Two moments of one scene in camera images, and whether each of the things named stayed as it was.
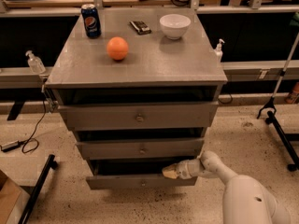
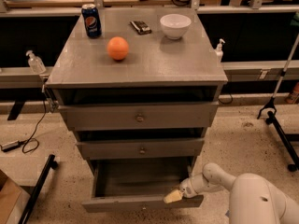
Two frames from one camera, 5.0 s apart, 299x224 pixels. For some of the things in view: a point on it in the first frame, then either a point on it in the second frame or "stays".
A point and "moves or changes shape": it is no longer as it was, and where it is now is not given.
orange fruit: (118, 48) stays
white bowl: (174, 25) stays
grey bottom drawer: (134, 173) moves or changes shape
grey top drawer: (177, 115) stays
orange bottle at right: (292, 97) stays
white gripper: (181, 170) to (187, 190)
